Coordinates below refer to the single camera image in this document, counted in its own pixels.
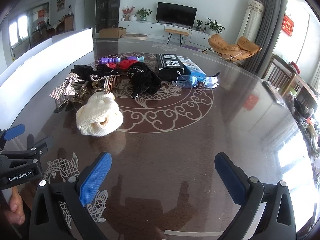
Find silver rhinestone bow clip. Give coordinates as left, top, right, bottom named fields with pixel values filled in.
left=49, top=72, right=83, bottom=100

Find cream knitted hat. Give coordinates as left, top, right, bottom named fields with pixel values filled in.
left=76, top=92, right=123, bottom=137

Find black fabric garment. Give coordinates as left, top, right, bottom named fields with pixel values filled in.
left=71, top=64, right=119, bottom=86

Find rhinestone hair clip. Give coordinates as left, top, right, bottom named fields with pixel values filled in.
left=90, top=74, right=121, bottom=93

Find purple toy wand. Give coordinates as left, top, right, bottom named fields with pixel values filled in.
left=100, top=57, right=120, bottom=64
left=127, top=56, right=144, bottom=62

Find red plastic bag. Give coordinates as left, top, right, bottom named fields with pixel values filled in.
left=106, top=60, right=139, bottom=70

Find black velvet glove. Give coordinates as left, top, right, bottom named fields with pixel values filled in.
left=127, top=62, right=162, bottom=99

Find person's left hand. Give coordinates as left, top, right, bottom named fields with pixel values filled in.
left=4, top=186, right=25, bottom=225

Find white storage box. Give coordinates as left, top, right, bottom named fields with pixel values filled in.
left=1, top=28, right=93, bottom=129

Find cardboard box on floor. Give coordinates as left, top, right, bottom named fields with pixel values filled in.
left=99, top=27, right=126, bottom=38

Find wooden dining chair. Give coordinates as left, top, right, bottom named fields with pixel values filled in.
left=263, top=54, right=301, bottom=96

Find black printed box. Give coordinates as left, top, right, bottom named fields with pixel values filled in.
left=156, top=54, right=184, bottom=81

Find clear blue goggles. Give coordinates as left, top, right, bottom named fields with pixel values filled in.
left=171, top=72, right=220, bottom=89

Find red flower vase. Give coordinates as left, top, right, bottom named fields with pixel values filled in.
left=121, top=6, right=137, bottom=21

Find blue white carton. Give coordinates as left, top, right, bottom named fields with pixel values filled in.
left=177, top=56, right=206, bottom=81

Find orange lounge chair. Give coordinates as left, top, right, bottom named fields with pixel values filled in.
left=208, top=34, right=261, bottom=61

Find potted green plant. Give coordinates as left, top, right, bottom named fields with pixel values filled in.
left=135, top=7, right=152, bottom=21

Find wooden bench stool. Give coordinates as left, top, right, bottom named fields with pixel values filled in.
left=164, top=29, right=189, bottom=47

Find black flat television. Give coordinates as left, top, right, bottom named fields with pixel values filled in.
left=156, top=2, right=197, bottom=27

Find white tv cabinet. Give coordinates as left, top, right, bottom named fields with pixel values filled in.
left=118, top=21, right=210, bottom=48

